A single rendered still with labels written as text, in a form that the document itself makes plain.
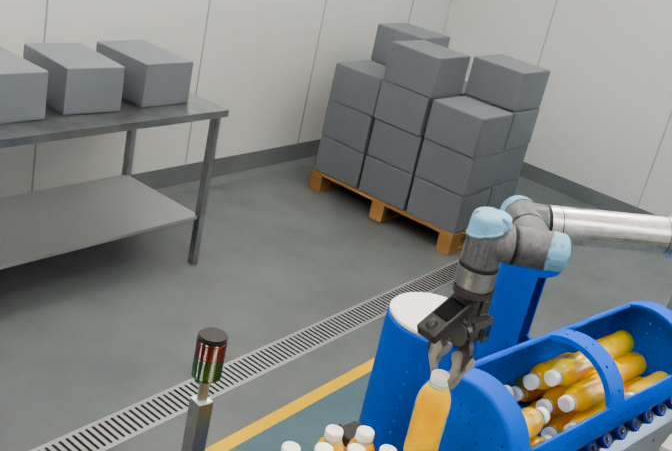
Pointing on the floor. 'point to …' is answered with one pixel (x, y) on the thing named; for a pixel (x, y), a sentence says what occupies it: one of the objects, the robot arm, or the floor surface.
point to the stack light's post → (197, 424)
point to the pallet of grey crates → (428, 130)
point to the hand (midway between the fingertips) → (440, 377)
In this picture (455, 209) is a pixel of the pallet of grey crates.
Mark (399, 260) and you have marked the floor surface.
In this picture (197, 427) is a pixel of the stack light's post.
